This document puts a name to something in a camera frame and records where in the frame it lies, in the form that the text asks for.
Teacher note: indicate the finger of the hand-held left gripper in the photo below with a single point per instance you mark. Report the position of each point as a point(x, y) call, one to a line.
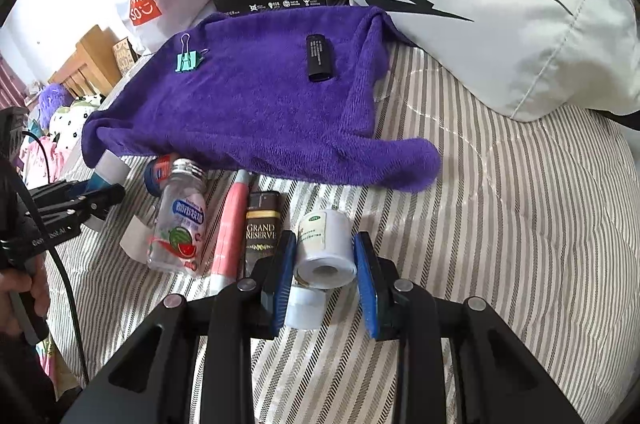
point(55, 192)
point(100, 199)

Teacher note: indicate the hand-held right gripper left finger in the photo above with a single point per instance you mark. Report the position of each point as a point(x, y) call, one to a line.
point(281, 284)

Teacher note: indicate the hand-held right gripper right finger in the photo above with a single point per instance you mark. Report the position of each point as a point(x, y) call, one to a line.
point(366, 289)

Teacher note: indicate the small white jar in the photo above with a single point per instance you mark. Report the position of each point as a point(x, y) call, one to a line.
point(302, 309)

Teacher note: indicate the blue and white tube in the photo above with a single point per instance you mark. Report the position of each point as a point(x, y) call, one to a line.
point(111, 166)

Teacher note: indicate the small white box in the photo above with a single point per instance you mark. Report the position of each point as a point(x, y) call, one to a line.
point(134, 238)

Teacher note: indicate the brown Grand Reserve sachet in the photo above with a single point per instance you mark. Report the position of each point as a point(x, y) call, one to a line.
point(261, 229)

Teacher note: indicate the white label roll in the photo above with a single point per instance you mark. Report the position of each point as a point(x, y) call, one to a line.
point(325, 239)

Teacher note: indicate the pink and white tube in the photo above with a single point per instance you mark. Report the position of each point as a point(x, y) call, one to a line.
point(227, 229)

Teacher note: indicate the clear candy bottle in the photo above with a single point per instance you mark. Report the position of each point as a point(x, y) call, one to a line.
point(177, 224)

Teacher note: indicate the person's left forearm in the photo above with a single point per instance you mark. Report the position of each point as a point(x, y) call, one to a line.
point(20, 379)

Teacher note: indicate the person's left hand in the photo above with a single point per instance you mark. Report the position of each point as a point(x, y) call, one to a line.
point(15, 304)

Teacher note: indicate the pink cloth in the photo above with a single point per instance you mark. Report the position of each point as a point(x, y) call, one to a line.
point(42, 164)

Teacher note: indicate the blue lip balm tin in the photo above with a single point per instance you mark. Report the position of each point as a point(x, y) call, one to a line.
point(157, 176)

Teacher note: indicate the white polka dot plush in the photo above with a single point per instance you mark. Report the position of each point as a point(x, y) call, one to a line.
point(67, 119)

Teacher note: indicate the purple plush toy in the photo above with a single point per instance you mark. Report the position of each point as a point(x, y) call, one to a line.
point(52, 99)

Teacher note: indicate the red striped curtain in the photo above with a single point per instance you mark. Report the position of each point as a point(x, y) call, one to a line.
point(11, 81)

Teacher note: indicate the wooden furniture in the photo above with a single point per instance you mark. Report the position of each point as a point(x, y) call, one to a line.
point(92, 54)

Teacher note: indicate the green binder clip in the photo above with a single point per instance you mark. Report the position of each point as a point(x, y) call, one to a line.
point(184, 63)

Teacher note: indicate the purple towel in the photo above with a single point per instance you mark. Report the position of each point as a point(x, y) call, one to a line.
point(250, 114)

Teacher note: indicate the black lighter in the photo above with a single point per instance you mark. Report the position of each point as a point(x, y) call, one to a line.
point(318, 59)

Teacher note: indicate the white sports bag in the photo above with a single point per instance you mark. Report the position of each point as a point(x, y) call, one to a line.
point(500, 44)

